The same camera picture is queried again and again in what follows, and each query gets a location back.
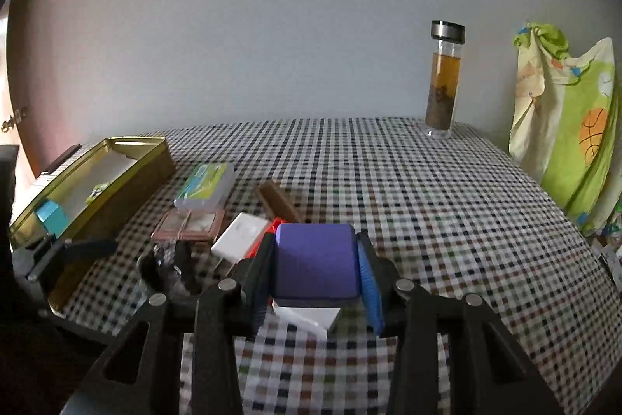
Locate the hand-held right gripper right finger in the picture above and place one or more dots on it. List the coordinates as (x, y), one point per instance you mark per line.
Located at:
(371, 293)

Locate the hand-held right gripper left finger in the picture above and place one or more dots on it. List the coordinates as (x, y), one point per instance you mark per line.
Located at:
(260, 315)

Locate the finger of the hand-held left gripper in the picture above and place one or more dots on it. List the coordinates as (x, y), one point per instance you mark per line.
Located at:
(90, 249)

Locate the white toy block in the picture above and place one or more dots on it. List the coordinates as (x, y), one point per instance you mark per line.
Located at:
(311, 317)

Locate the purple toy block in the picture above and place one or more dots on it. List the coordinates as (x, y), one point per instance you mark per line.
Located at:
(316, 264)

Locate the black silver toy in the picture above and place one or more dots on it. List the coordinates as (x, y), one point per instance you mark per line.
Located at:
(167, 264)

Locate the white charger adapter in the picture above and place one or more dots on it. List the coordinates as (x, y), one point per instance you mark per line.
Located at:
(238, 235)

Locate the gold metal tin box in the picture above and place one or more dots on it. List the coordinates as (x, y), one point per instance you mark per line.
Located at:
(141, 181)

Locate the red toy block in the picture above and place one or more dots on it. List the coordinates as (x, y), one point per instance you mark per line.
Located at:
(276, 226)

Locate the teal toy block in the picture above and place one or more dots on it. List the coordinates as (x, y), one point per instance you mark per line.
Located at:
(51, 215)

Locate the white paper liner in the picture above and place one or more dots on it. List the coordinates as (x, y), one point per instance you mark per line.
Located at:
(107, 172)

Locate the checkered tablecloth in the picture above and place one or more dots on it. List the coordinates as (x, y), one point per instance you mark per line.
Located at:
(413, 211)

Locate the black flat bar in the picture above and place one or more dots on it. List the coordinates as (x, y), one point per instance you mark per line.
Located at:
(60, 158)

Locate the banded deck of cards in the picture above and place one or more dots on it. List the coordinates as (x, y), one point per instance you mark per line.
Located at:
(189, 224)

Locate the brown chocolate-shaped bar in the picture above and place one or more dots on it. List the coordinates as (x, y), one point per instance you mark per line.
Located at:
(277, 198)

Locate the clear case with green label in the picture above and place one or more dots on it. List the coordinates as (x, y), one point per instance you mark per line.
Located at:
(204, 184)

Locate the glass tea bottle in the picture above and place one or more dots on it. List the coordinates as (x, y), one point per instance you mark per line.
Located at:
(442, 79)

